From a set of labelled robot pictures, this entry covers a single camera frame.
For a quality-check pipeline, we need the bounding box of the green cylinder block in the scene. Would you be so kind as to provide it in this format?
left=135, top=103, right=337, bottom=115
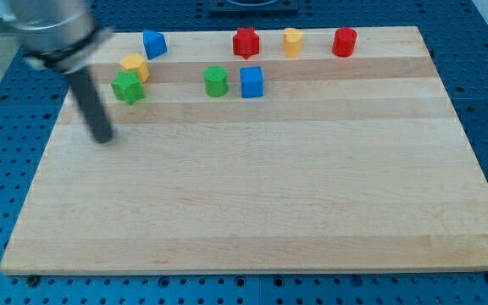
left=203, top=65, right=229, bottom=97

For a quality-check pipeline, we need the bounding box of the yellow hexagon block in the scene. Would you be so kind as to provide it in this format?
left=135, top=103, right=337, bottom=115
left=119, top=53, right=150, bottom=83

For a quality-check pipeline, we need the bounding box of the red star block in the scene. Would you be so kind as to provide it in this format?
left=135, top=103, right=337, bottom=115
left=232, top=27, right=260, bottom=59

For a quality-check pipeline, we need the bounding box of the blue cube block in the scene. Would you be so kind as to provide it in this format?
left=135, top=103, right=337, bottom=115
left=240, top=66, right=263, bottom=98

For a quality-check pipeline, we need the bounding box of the green star block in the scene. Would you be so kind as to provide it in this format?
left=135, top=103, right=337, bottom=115
left=111, top=70, right=146, bottom=105

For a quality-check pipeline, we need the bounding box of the wooden board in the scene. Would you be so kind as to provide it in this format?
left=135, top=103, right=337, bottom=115
left=0, top=26, right=488, bottom=275

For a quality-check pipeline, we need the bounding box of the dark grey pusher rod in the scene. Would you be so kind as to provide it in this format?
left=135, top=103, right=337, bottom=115
left=65, top=67, right=114, bottom=143

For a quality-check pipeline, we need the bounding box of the red cylinder block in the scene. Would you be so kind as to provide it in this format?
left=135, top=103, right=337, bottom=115
left=332, top=27, right=358, bottom=58

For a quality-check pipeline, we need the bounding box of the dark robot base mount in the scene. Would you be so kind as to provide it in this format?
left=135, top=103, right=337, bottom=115
left=208, top=0, right=299, bottom=16

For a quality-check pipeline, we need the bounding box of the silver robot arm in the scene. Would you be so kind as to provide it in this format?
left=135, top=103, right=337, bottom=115
left=3, top=0, right=114, bottom=143

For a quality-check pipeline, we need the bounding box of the blue triangle block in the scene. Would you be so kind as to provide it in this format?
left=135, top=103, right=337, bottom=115
left=142, top=30, right=168, bottom=59

